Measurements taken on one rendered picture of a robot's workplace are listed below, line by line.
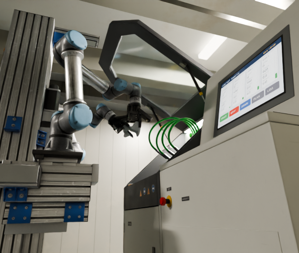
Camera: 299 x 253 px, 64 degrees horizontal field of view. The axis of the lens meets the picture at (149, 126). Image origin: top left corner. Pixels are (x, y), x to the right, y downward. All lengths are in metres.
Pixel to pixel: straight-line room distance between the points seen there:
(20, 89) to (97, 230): 2.31
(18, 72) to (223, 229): 1.38
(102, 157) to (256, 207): 3.02
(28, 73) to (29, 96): 0.15
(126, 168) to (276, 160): 3.07
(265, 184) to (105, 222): 2.95
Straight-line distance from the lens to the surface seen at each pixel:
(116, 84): 1.51
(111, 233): 3.48
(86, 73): 1.52
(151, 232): 1.33
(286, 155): 0.65
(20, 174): 1.11
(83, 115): 1.18
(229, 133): 0.76
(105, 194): 3.47
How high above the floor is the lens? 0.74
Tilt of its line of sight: 21 degrees up
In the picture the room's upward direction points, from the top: 2 degrees counter-clockwise
